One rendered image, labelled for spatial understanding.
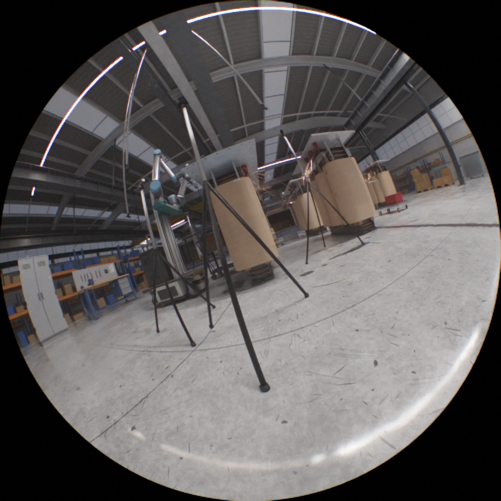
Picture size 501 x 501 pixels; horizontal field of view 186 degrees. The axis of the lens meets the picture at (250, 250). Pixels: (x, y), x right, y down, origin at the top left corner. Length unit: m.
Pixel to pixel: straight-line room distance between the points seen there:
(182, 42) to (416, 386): 4.83
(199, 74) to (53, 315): 6.60
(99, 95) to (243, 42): 7.78
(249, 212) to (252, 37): 10.33
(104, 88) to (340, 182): 10.95
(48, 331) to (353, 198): 6.40
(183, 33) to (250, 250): 4.46
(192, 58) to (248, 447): 4.96
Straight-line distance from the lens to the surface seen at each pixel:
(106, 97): 11.13
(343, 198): 2.37
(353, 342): 0.62
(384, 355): 0.57
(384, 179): 6.67
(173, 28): 4.33
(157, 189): 2.18
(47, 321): 4.80
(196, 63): 4.63
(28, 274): 4.92
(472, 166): 11.59
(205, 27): 9.87
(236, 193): 1.53
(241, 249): 1.47
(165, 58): 8.22
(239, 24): 10.41
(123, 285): 5.42
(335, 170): 2.41
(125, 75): 10.34
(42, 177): 7.49
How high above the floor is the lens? 0.45
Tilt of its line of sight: 3 degrees down
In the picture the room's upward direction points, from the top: 20 degrees counter-clockwise
